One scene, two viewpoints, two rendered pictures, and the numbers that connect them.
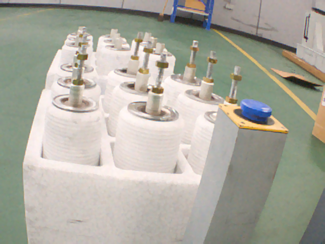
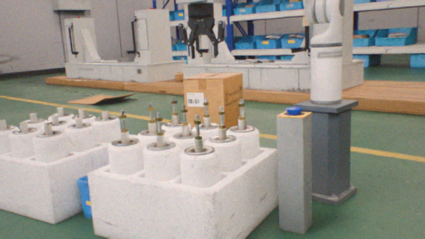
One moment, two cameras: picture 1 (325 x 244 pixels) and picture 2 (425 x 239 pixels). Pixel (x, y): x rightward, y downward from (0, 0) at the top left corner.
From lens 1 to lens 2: 0.80 m
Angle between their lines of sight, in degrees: 43
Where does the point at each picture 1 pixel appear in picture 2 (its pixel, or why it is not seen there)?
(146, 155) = (237, 159)
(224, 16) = not seen: outside the picture
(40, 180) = (219, 199)
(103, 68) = (81, 145)
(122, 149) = (224, 162)
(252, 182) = (307, 139)
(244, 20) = not seen: outside the picture
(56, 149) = (209, 179)
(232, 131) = (297, 122)
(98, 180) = (236, 181)
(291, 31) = (35, 52)
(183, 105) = (205, 134)
